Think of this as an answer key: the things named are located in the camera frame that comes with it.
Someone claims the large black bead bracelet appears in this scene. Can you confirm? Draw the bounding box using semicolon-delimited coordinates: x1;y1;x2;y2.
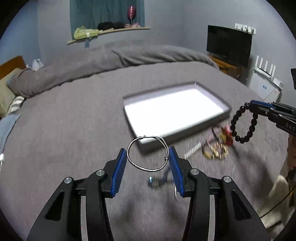
230;102;260;144

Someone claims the red bead bracelet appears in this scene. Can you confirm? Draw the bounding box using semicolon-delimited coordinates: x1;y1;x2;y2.
219;124;235;147

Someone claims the black hair tie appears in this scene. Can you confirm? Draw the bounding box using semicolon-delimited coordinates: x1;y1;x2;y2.
211;126;223;142

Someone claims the gold chain bracelet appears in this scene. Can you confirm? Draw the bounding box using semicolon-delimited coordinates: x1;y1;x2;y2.
202;142;230;161

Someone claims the small dark bead bracelet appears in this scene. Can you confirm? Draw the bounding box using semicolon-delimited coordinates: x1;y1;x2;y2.
147;167;176;188

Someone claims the thin silver bangle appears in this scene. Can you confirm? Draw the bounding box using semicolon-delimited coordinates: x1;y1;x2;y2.
126;136;169;173

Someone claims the white air purifier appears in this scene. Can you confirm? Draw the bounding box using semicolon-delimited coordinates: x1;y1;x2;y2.
247;68;281;102

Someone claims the white wifi router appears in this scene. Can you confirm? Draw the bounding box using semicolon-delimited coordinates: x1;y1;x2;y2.
254;55;283;89

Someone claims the wooden tv stand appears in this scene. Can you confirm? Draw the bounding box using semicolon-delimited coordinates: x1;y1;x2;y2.
209;55;244;80

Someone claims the cream fluffy rug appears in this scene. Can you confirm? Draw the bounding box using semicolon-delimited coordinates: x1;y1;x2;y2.
257;175;295;240

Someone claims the black tv monitor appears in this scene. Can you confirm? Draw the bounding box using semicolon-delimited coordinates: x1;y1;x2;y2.
206;25;252;68

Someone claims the grey bed cover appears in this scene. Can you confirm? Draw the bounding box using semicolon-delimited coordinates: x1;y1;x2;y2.
1;62;288;240

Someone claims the grey shallow tray box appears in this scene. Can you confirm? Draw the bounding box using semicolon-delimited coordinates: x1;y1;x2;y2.
123;82;232;154

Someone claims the light blue blanket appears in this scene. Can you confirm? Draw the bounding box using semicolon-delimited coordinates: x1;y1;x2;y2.
0;114;21;154

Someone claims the striped pillow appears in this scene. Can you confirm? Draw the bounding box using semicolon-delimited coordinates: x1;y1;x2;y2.
6;96;26;115

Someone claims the olive green pillow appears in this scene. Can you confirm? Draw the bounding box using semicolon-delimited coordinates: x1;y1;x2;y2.
1;68;22;118

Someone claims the grey duvet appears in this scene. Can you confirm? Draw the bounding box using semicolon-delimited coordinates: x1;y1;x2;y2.
6;42;218;98

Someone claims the white plastic bag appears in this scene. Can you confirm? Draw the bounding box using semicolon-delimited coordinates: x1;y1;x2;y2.
26;59;44;71

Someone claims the wooden headboard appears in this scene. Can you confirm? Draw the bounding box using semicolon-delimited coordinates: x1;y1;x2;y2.
0;56;26;79

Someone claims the pink wine glass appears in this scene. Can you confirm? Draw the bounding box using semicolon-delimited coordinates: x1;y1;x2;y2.
127;6;137;25

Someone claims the wooden window shelf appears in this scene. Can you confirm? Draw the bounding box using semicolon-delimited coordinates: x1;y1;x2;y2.
67;26;151;45

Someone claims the black cloth on shelf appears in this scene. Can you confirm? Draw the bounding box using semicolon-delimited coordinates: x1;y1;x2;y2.
97;22;125;31

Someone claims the green cloth on shelf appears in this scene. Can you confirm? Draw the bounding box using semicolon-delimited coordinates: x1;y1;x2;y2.
73;26;100;40

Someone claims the teal curtain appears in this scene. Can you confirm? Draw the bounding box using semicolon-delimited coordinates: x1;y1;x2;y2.
69;0;145;35

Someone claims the white wall hook rack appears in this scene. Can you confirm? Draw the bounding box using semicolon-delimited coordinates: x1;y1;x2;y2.
234;23;256;35

